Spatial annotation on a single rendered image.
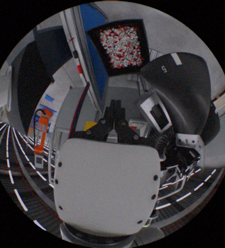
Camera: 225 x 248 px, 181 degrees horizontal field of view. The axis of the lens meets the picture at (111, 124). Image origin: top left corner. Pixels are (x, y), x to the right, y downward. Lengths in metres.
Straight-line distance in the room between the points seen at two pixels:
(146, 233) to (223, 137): 5.71
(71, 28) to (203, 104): 0.43
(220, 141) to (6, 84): 6.19
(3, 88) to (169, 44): 1.47
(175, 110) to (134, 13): 1.18
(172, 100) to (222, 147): 5.68
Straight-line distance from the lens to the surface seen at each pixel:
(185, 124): 0.25
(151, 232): 0.18
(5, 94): 0.37
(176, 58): 0.22
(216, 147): 5.92
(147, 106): 0.24
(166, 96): 0.21
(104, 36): 0.30
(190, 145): 0.31
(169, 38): 1.32
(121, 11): 1.22
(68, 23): 0.35
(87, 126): 0.49
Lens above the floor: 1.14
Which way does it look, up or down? 19 degrees down
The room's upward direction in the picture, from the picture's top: 174 degrees counter-clockwise
